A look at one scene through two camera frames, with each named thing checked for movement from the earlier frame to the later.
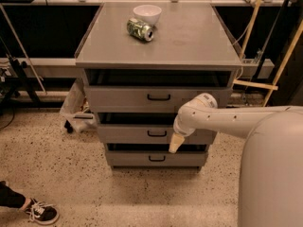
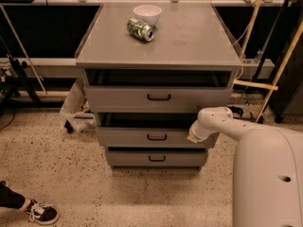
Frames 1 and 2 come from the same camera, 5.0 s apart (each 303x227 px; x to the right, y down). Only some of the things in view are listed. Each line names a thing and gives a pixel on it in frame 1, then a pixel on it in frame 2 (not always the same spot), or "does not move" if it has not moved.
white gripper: (182, 129) → (196, 133)
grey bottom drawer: (154, 159) does not move
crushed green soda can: (140, 29) does not move
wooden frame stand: (275, 87) does not move
